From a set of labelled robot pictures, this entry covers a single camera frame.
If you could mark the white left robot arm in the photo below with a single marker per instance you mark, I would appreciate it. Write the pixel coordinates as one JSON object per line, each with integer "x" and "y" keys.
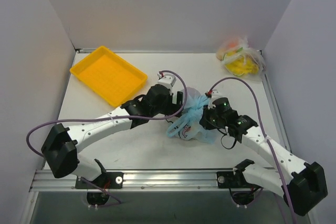
{"x": 63, "y": 145}

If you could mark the aluminium front rail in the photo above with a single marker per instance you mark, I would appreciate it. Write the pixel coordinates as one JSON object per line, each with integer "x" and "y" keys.
{"x": 137, "y": 180}

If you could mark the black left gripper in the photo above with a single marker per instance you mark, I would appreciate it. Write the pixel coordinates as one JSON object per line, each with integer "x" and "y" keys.
{"x": 179, "y": 99}

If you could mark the clear bag of yellow fruit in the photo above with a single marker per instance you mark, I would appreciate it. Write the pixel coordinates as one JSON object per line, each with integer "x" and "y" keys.
{"x": 240, "y": 59}

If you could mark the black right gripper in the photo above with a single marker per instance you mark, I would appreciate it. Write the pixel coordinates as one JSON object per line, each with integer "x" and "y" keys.
{"x": 206, "y": 118}

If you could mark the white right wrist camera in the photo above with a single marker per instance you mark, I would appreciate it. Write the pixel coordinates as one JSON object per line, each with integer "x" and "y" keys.
{"x": 213, "y": 95}

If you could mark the yellow plastic tray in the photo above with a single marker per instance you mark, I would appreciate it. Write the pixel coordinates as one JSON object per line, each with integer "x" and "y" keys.
{"x": 109, "y": 76}

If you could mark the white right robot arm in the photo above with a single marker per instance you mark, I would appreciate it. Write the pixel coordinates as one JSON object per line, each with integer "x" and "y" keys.
{"x": 300, "y": 184}

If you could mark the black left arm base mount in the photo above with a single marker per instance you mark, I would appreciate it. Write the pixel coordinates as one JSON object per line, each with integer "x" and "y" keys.
{"x": 99, "y": 177}

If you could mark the light blue printed plastic bag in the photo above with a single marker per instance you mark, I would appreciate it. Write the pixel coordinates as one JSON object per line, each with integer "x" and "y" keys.
{"x": 187, "y": 126}

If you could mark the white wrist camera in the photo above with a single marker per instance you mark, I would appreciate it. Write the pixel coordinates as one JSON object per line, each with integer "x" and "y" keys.
{"x": 213, "y": 95}
{"x": 166, "y": 80}

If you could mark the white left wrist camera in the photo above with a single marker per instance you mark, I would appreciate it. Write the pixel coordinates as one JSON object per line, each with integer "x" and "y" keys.
{"x": 166, "y": 80}

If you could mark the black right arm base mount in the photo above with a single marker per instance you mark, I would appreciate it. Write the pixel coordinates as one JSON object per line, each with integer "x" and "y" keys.
{"x": 233, "y": 178}

